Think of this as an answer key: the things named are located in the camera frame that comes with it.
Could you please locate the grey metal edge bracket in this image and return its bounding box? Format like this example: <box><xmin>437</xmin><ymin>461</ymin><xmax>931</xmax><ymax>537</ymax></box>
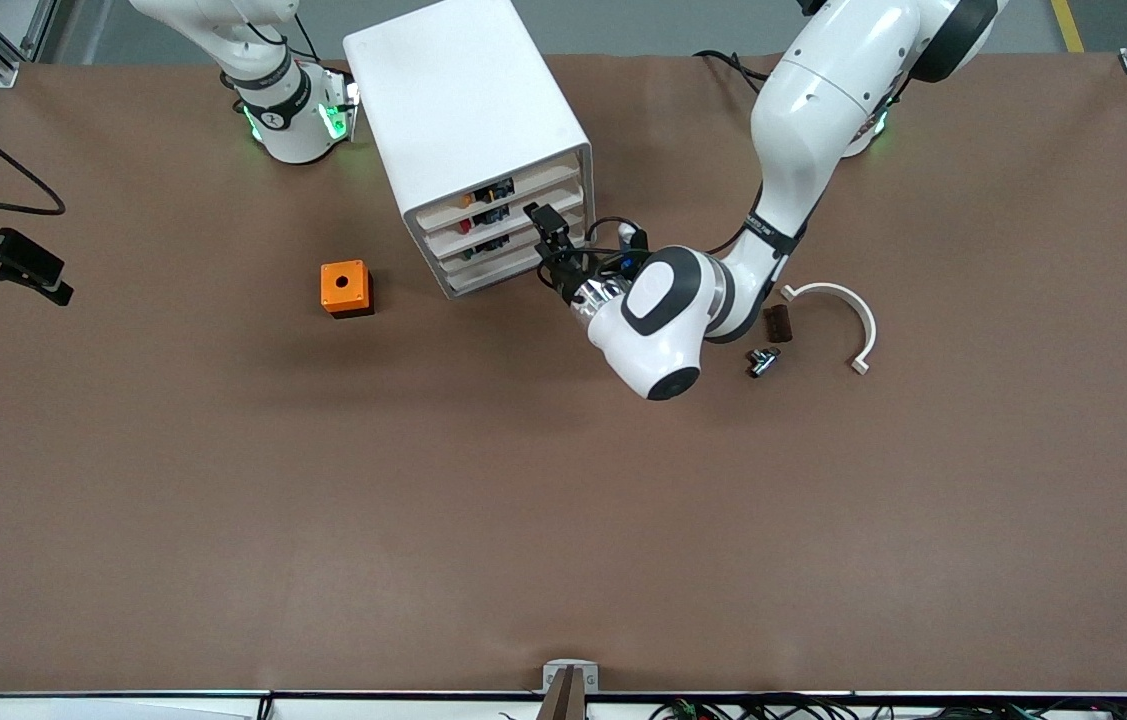
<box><xmin>541</xmin><ymin>658</ymin><xmax>600</xmax><ymax>720</ymax></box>

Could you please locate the white half-ring pipe clamp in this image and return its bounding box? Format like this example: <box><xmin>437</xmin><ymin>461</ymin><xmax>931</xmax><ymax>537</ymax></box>
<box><xmin>781</xmin><ymin>282</ymin><xmax>878</xmax><ymax>376</ymax></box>

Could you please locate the black cable bundle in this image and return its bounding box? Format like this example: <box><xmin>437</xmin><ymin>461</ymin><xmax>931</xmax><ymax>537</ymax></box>
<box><xmin>648</xmin><ymin>698</ymin><xmax>1127</xmax><ymax>720</ymax></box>

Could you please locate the black arm base cable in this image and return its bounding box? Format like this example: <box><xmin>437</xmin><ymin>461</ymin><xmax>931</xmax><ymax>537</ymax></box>
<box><xmin>693</xmin><ymin>48</ymin><xmax>774</xmax><ymax>96</ymax></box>

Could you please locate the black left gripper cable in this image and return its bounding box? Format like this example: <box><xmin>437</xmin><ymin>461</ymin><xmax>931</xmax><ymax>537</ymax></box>
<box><xmin>583</xmin><ymin>215</ymin><xmax>646</xmax><ymax>263</ymax></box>

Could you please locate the orange box with round hole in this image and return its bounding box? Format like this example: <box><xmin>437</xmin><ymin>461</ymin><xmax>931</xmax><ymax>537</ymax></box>
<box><xmin>320</xmin><ymin>260</ymin><xmax>375</xmax><ymax>319</ymax></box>

